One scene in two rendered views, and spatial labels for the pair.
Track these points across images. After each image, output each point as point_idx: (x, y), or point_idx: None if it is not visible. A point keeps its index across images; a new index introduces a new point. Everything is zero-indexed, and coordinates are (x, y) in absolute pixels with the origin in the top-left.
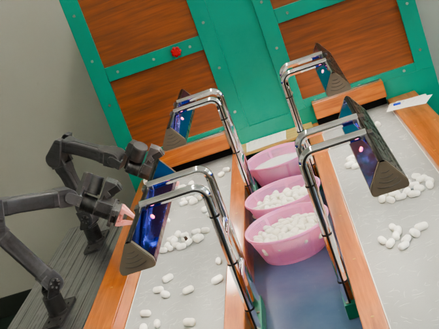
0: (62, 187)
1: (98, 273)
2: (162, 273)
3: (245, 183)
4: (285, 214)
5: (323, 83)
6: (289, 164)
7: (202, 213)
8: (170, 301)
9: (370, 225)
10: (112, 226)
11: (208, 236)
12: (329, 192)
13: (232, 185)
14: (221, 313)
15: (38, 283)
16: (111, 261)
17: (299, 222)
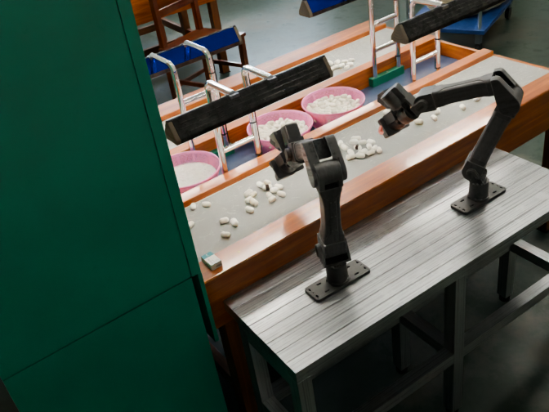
0: (422, 93)
1: (403, 222)
2: (410, 133)
3: (261, 149)
4: (311, 115)
5: (220, 46)
6: (207, 155)
7: (301, 170)
8: (440, 109)
9: (325, 80)
10: (289, 299)
11: (347, 141)
12: (284, 103)
13: (253, 166)
14: (439, 84)
15: (445, 272)
16: (414, 163)
17: (323, 105)
